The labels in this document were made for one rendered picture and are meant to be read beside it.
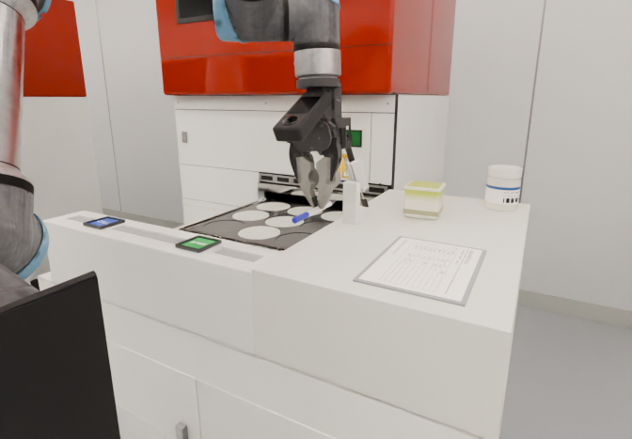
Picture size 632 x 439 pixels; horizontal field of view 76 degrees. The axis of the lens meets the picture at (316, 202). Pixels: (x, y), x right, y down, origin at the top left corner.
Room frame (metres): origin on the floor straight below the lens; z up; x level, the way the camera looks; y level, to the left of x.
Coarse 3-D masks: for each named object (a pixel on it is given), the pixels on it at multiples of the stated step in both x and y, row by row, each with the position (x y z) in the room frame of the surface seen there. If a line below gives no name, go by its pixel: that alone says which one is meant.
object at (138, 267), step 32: (64, 224) 0.80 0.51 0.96; (128, 224) 0.80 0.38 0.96; (64, 256) 0.79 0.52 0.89; (96, 256) 0.74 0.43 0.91; (128, 256) 0.69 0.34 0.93; (160, 256) 0.65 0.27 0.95; (192, 256) 0.62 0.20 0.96; (224, 256) 0.62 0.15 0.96; (256, 256) 0.63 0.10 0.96; (128, 288) 0.70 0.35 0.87; (160, 288) 0.65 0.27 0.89; (192, 288) 0.62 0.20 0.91; (224, 288) 0.58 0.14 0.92; (160, 320) 0.66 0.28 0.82; (192, 320) 0.62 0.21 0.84; (224, 320) 0.58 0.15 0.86
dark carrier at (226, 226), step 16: (256, 208) 1.14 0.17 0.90; (208, 224) 0.99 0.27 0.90; (224, 224) 0.99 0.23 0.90; (240, 224) 0.99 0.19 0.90; (256, 224) 0.99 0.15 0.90; (304, 224) 0.99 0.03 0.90; (320, 224) 0.99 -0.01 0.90; (256, 240) 0.87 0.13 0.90; (272, 240) 0.87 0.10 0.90; (288, 240) 0.87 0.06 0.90
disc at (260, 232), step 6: (246, 228) 0.95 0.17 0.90; (252, 228) 0.95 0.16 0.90; (258, 228) 0.95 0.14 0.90; (264, 228) 0.95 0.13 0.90; (270, 228) 0.95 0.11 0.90; (276, 228) 0.95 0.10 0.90; (240, 234) 0.91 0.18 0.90; (246, 234) 0.91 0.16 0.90; (252, 234) 0.91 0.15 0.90; (258, 234) 0.91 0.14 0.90; (264, 234) 0.91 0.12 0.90; (270, 234) 0.91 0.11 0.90; (276, 234) 0.91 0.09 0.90
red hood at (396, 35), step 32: (160, 0) 1.44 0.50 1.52; (192, 0) 1.36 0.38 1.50; (352, 0) 1.11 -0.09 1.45; (384, 0) 1.07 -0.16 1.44; (416, 0) 1.23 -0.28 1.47; (448, 0) 1.58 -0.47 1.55; (160, 32) 1.44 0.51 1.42; (192, 32) 1.37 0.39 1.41; (352, 32) 1.11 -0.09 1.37; (384, 32) 1.07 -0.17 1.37; (416, 32) 1.24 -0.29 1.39; (448, 32) 1.62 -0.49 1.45; (192, 64) 1.38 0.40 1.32; (224, 64) 1.31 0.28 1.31; (256, 64) 1.26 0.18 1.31; (288, 64) 1.20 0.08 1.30; (352, 64) 1.11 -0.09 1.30; (384, 64) 1.07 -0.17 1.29; (416, 64) 1.26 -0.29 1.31; (448, 64) 1.65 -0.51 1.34
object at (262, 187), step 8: (264, 184) 1.29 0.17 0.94; (272, 184) 1.28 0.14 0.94; (280, 184) 1.28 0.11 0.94; (264, 192) 1.30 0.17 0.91; (280, 192) 1.27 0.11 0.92; (288, 192) 1.25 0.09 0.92; (296, 192) 1.24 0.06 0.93; (336, 192) 1.17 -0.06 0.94; (360, 200) 1.13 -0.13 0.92; (368, 200) 1.12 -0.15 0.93
